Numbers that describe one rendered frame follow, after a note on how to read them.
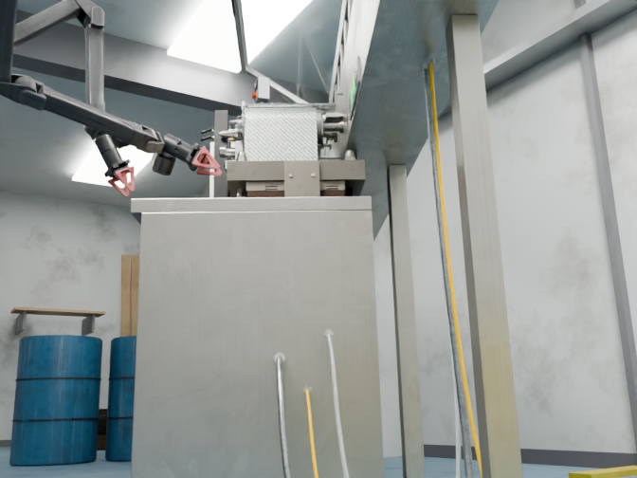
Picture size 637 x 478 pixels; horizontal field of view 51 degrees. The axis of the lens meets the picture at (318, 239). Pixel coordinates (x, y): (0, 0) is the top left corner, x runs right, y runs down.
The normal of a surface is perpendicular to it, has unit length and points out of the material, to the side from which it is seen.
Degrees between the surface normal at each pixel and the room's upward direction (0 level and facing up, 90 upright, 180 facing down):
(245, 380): 90
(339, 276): 90
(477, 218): 90
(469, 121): 90
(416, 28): 180
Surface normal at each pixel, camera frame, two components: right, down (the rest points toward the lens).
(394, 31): 0.03, 0.97
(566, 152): -0.85, -0.11
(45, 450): 0.14, -0.25
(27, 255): 0.53, -0.22
